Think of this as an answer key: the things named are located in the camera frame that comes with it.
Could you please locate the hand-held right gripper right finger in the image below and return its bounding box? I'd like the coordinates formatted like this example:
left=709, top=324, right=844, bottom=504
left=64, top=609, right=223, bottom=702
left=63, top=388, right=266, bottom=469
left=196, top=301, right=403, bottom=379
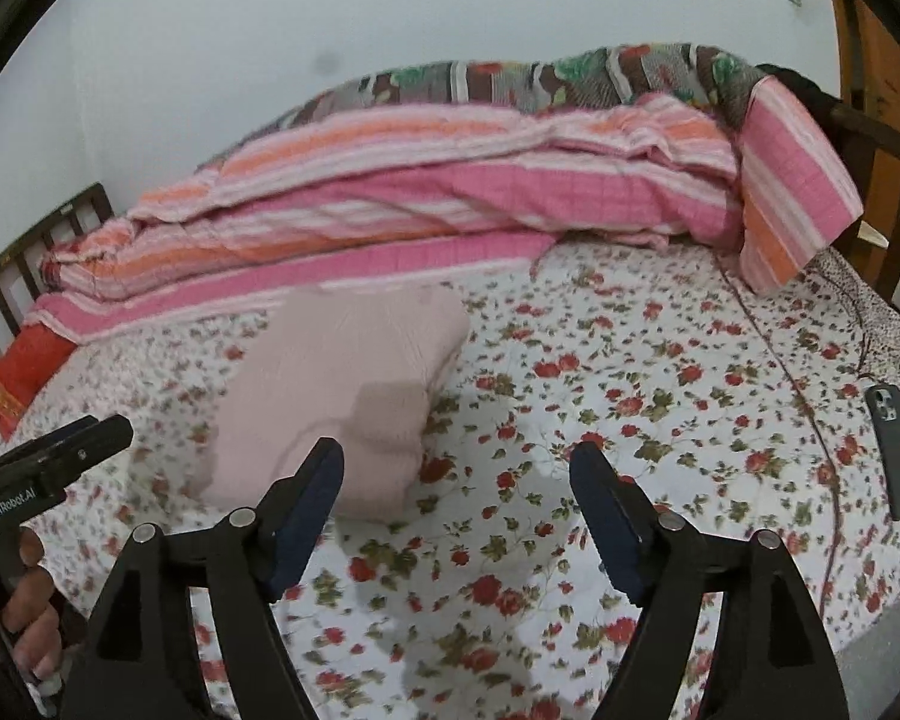
left=568, top=440, right=850, bottom=720

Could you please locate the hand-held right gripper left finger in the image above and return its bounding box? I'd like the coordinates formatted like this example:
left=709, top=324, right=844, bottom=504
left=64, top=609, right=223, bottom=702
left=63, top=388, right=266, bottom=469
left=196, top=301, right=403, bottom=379
left=60, top=436, right=346, bottom=720

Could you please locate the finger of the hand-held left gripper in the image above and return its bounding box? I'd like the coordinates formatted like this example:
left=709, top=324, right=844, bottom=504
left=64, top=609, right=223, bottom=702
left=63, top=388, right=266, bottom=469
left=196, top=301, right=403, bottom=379
left=0, top=414, right=135, bottom=494
left=40, top=418, right=101, bottom=444

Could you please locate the pink knit sweater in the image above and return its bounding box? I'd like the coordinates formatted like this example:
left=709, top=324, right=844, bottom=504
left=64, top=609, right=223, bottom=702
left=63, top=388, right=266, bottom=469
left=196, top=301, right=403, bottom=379
left=199, top=286, right=473, bottom=523

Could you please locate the person's left hand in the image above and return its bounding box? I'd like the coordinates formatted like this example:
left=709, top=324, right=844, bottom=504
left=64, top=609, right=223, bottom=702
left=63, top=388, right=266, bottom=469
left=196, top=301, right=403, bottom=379
left=0, top=529, right=66, bottom=681

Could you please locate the red pillow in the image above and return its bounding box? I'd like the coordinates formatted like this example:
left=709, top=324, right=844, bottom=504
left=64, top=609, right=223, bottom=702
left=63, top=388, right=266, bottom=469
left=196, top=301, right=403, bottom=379
left=0, top=323, right=77, bottom=443

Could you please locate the floral bed sheet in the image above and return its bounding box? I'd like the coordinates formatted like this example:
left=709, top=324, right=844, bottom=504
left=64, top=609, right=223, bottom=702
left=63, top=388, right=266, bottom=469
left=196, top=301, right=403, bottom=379
left=0, top=236, right=900, bottom=720

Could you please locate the dark grey smartphone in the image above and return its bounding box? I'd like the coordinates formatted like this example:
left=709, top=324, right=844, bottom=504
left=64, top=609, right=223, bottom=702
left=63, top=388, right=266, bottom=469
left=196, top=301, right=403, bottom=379
left=863, top=382, right=900, bottom=521

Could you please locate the pink striped quilt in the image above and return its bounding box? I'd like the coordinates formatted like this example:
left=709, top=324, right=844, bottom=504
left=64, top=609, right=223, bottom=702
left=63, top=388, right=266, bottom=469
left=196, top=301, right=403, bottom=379
left=34, top=79, right=866, bottom=347

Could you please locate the brown floral patchwork quilt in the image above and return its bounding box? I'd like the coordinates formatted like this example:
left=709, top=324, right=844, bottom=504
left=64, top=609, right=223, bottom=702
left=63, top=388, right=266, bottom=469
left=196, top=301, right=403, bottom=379
left=240, top=43, right=770, bottom=137

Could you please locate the dark wooden footboard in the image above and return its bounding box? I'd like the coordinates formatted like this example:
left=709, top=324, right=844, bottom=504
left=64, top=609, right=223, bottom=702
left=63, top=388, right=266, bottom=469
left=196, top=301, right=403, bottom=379
left=827, top=88, right=900, bottom=316

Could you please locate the dark cloth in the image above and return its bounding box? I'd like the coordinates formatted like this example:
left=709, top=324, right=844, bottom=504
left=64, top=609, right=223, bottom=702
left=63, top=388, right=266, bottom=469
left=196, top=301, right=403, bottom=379
left=763, top=67, right=842, bottom=122

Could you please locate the orange wooden door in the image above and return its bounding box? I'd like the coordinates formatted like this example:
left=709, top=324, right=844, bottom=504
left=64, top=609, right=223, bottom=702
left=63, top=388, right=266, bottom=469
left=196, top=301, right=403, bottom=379
left=825, top=0, right=900, bottom=192

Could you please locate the thin black cable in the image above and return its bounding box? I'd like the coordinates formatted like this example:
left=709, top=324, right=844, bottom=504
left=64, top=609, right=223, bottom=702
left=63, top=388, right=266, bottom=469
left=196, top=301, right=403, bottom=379
left=810, top=262, right=900, bottom=466

